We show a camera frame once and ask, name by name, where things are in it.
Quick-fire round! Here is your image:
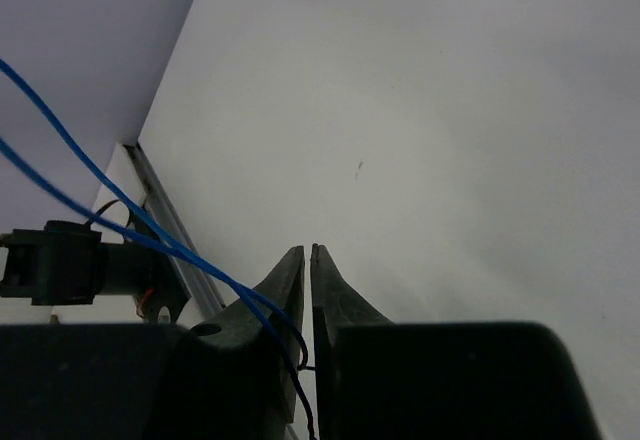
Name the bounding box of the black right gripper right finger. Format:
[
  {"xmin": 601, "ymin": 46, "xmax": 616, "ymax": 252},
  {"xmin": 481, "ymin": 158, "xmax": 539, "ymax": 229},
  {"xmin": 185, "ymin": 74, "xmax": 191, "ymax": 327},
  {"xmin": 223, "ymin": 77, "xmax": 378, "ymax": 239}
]
[{"xmin": 310, "ymin": 245, "xmax": 601, "ymax": 439}]

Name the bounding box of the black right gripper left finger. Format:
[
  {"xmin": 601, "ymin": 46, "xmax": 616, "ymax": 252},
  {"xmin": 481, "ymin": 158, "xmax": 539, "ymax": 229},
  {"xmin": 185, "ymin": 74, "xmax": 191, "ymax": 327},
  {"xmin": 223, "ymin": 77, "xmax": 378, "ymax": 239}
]
[{"xmin": 0, "ymin": 244, "xmax": 306, "ymax": 440}]

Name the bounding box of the blue headphone cable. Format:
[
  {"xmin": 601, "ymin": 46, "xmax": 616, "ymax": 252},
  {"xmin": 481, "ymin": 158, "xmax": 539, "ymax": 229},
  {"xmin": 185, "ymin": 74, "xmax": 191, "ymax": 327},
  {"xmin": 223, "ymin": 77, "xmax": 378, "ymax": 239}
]
[{"xmin": 0, "ymin": 58, "xmax": 319, "ymax": 440}]

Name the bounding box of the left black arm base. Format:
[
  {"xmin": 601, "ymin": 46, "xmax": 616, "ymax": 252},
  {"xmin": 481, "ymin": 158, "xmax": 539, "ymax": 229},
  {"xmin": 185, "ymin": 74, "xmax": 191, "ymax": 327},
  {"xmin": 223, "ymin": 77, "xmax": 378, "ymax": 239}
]
[{"xmin": 1, "ymin": 220, "xmax": 188, "ymax": 323}]

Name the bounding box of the aluminium front rail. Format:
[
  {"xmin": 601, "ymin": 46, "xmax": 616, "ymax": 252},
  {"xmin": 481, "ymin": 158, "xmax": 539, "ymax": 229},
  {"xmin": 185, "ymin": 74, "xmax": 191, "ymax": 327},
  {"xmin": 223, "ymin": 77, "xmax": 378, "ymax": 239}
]
[{"xmin": 123, "ymin": 145, "xmax": 226, "ymax": 318}]

